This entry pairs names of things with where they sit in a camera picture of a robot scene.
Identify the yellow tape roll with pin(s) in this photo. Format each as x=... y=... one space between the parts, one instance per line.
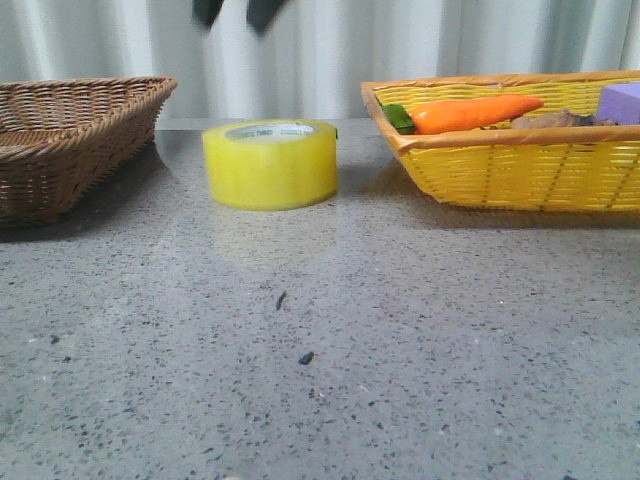
x=271 y=165

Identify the purple foam block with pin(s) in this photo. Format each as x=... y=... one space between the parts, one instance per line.
x=620 y=103

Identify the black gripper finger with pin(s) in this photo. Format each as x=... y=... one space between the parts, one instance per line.
x=205 y=12
x=260 y=14

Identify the brown toy animal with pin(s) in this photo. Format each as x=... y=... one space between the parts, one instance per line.
x=560 y=119

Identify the yellow woven basket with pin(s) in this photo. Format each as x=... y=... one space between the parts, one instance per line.
x=577 y=169

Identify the brown wicker basket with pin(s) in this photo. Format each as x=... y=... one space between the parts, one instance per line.
x=61 y=138

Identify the orange toy carrot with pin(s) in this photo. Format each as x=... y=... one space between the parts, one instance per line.
x=437 y=117

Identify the white pleated curtain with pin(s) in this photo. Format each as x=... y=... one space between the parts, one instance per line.
x=313 y=58

